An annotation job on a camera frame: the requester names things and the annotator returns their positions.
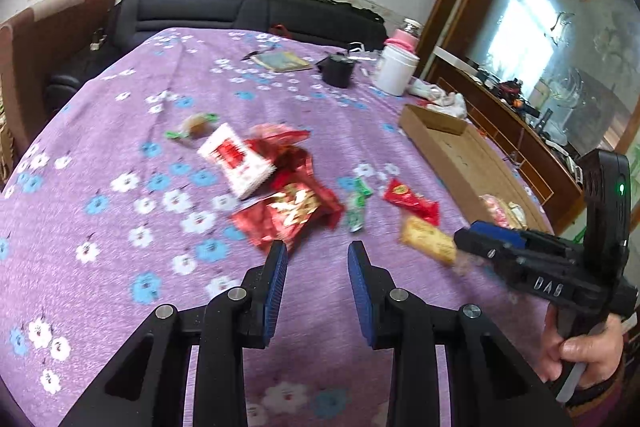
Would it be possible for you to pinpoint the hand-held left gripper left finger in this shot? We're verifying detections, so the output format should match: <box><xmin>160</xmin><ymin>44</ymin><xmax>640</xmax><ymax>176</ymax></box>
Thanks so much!
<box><xmin>59</xmin><ymin>241</ymin><xmax>289</xmax><ymax>427</ymax></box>

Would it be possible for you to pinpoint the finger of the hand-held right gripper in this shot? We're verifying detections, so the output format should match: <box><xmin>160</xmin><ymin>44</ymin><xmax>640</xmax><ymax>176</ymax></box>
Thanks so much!
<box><xmin>454</xmin><ymin>228</ymin><xmax>608</xmax><ymax>315</ymax></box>
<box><xmin>469</xmin><ymin>220</ymin><xmax>585</xmax><ymax>260</ymax></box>

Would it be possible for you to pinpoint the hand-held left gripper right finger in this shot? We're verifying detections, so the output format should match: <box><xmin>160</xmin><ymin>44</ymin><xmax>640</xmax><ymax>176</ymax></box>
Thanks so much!
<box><xmin>347</xmin><ymin>241</ymin><xmax>571</xmax><ymax>427</ymax></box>

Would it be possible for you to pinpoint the yellow snack packet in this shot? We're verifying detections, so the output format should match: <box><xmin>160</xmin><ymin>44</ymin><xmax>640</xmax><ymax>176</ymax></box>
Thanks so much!
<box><xmin>400</xmin><ymin>215</ymin><xmax>458</xmax><ymax>265</ymax></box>

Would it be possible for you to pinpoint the red foil packet gold print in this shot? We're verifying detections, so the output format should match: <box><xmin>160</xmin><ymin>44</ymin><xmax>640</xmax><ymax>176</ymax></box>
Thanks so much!
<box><xmin>231</xmin><ymin>181</ymin><xmax>346</xmax><ymax>254</ymax></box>

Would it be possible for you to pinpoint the green white candy packet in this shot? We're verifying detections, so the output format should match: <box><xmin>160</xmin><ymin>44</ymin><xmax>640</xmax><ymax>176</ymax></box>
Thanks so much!
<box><xmin>346</xmin><ymin>177</ymin><xmax>374</xmax><ymax>233</ymax></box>

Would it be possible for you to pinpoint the cardboard box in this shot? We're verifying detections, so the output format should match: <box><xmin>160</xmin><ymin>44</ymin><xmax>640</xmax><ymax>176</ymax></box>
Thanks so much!
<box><xmin>398</xmin><ymin>104</ymin><xmax>553</xmax><ymax>238</ymax></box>

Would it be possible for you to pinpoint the white red snack packet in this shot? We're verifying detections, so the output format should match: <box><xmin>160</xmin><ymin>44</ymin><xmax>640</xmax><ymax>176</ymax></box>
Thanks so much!
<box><xmin>196</xmin><ymin>123</ymin><xmax>276</xmax><ymax>200</ymax></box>

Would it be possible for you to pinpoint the person's right hand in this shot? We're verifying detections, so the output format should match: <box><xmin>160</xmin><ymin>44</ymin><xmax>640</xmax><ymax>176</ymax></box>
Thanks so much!
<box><xmin>541</xmin><ymin>307</ymin><xmax>626</xmax><ymax>392</ymax></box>

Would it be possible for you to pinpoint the pale pink snack packet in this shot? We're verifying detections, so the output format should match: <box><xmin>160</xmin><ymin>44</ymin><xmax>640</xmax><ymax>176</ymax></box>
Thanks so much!
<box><xmin>479</xmin><ymin>194</ymin><xmax>528</xmax><ymax>230</ymax></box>

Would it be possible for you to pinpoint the small red snack packet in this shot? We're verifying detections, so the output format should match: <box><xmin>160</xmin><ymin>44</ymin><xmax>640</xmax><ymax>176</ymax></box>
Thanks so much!
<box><xmin>382</xmin><ymin>178</ymin><xmax>441</xmax><ymax>226</ymax></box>

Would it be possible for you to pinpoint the dark red crumpled foil packet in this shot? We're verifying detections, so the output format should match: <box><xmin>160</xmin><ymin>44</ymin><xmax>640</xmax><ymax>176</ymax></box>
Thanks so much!
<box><xmin>272</xmin><ymin>146</ymin><xmax>316</xmax><ymax>188</ymax></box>

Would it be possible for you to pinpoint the white crumpled cloth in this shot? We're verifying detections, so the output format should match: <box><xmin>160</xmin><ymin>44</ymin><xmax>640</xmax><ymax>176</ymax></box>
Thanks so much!
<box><xmin>407</xmin><ymin>77</ymin><xmax>468</xmax><ymax>118</ymax></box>

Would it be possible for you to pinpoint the red translucent snack packet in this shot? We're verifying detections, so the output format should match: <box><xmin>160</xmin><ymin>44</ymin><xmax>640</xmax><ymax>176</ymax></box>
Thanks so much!
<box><xmin>245</xmin><ymin>123</ymin><xmax>311</xmax><ymax>152</ymax></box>

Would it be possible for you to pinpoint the brown candy green wrapper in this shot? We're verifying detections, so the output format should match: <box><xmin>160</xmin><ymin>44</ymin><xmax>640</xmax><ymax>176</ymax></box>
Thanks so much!
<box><xmin>165</xmin><ymin>112</ymin><xmax>221</xmax><ymax>142</ymax></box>

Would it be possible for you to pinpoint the white plastic jar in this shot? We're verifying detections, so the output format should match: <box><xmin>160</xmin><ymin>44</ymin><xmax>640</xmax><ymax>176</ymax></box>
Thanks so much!
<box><xmin>374</xmin><ymin>44</ymin><xmax>420</xmax><ymax>96</ymax></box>

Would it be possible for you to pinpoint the purple floral tablecloth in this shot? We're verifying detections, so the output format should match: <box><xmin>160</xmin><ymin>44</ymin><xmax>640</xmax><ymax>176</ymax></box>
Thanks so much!
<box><xmin>0</xmin><ymin>27</ymin><xmax>556</xmax><ymax>427</ymax></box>

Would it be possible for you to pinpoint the wooden mirror cabinet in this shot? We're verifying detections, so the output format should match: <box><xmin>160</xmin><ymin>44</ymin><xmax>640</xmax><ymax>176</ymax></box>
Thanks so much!
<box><xmin>417</xmin><ymin>0</ymin><xmax>640</xmax><ymax>235</ymax></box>

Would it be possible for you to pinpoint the pink lidded jar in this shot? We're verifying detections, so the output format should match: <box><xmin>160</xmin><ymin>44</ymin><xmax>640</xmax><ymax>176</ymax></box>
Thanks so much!
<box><xmin>385</xmin><ymin>19</ymin><xmax>423</xmax><ymax>54</ymax></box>

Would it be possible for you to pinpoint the black pen holder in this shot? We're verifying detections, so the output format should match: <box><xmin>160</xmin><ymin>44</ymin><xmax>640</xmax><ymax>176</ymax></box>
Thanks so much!
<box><xmin>316</xmin><ymin>52</ymin><xmax>362</xmax><ymax>88</ymax></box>

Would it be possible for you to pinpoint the worn notebook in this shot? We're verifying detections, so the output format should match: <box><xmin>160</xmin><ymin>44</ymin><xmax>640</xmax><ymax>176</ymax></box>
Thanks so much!
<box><xmin>250</xmin><ymin>51</ymin><xmax>313</xmax><ymax>72</ymax></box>

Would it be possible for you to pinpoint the black sofa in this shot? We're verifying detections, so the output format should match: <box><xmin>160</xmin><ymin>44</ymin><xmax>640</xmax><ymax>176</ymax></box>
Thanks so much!
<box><xmin>47</xmin><ymin>0</ymin><xmax>388</xmax><ymax>108</ymax></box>

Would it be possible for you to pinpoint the brown armchair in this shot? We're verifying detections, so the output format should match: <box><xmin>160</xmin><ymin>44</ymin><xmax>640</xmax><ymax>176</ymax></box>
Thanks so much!
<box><xmin>0</xmin><ymin>0</ymin><xmax>117</xmax><ymax>178</ymax></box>

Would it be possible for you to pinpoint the white cord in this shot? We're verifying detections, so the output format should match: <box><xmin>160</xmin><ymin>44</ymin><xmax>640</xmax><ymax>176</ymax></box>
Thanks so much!
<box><xmin>348</xmin><ymin>42</ymin><xmax>385</xmax><ymax>62</ymax></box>

